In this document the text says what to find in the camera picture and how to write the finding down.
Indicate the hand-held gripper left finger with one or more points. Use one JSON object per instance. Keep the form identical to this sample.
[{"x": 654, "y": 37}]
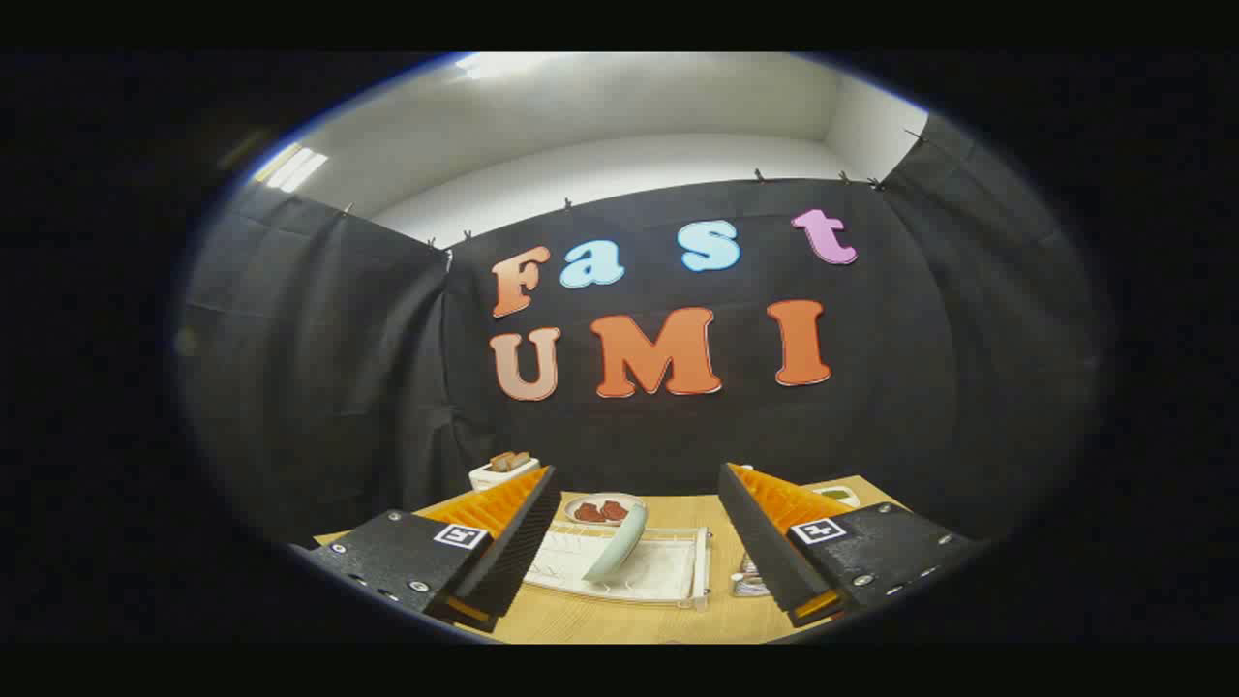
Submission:
[{"x": 513, "y": 552}]

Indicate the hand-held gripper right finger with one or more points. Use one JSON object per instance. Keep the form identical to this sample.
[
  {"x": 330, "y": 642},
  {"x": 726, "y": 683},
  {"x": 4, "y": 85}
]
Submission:
[{"x": 765, "y": 542}]

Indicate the pale green plate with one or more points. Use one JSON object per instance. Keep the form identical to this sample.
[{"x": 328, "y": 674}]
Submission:
[{"x": 619, "y": 547}]

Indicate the white divided sauce dish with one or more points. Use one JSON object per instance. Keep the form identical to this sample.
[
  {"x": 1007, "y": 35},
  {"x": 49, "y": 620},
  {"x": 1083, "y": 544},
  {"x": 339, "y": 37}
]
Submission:
[{"x": 838, "y": 496}]

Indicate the beige round plate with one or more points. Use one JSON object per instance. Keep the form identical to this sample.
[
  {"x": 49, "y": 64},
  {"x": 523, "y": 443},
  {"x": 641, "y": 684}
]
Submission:
[{"x": 605, "y": 500}]

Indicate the white toaster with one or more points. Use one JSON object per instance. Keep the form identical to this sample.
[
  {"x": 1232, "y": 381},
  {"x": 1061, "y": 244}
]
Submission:
[{"x": 494, "y": 476}]

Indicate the red meat piece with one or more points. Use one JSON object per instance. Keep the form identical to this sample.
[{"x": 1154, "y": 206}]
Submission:
[
  {"x": 614, "y": 509},
  {"x": 589, "y": 513}
]

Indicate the ceiling light panel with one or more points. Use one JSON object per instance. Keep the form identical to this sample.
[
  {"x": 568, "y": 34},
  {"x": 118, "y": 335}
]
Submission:
[{"x": 290, "y": 166}]

